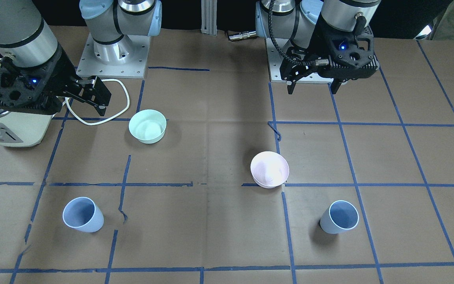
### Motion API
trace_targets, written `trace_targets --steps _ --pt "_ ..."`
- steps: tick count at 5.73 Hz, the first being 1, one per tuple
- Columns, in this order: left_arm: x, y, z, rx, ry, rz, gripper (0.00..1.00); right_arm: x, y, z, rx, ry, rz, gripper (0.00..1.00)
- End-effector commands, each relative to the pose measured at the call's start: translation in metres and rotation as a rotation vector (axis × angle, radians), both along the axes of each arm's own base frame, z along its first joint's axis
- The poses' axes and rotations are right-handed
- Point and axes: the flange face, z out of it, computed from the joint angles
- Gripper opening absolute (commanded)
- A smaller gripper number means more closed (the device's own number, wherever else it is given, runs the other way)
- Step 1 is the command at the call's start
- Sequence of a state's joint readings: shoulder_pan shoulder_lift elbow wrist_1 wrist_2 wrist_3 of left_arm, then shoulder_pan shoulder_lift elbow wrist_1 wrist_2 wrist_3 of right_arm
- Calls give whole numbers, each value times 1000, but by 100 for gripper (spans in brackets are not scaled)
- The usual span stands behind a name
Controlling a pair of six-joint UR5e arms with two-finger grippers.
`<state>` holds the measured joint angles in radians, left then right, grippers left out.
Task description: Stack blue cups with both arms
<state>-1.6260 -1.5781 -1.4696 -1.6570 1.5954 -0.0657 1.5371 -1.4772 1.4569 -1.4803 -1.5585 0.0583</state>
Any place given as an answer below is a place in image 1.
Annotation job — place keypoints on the pink bowl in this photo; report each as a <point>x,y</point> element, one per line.
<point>269,169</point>

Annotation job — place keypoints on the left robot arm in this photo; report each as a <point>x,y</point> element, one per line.
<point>290,23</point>

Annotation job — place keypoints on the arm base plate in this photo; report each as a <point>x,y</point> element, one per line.
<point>124,59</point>
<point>274,62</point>

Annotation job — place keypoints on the aluminium frame post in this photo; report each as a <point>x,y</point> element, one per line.
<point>209,17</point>

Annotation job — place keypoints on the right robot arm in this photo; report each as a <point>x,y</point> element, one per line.
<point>26,37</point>

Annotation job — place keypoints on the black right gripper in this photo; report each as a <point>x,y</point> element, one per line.
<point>60,74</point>

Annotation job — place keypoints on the blue cup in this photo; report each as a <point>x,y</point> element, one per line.
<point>83,214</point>
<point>341,216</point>

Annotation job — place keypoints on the metal cable connector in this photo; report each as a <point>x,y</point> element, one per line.
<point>241,36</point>

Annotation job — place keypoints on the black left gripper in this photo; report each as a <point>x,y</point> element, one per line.
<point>322,42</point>

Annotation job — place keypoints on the mint green bowl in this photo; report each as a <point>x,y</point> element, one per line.
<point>148,126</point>

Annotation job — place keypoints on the cream toaster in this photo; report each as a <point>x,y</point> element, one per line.
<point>22,130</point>

